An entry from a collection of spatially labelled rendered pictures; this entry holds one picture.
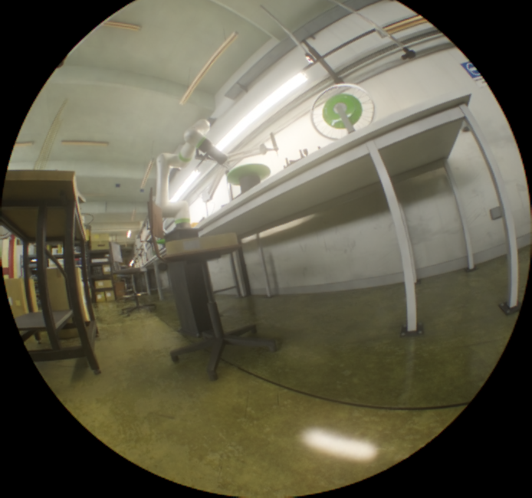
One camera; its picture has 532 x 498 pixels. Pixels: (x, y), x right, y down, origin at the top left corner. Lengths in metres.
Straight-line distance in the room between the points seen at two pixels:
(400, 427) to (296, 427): 0.26
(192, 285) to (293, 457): 1.21
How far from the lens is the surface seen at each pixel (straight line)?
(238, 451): 0.57
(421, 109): 0.91
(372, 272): 1.81
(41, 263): 1.17
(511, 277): 0.99
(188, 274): 1.39
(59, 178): 1.03
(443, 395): 0.64
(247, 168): 1.20
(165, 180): 1.54
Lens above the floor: 0.47
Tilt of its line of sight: 8 degrees up
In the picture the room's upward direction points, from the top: 12 degrees counter-clockwise
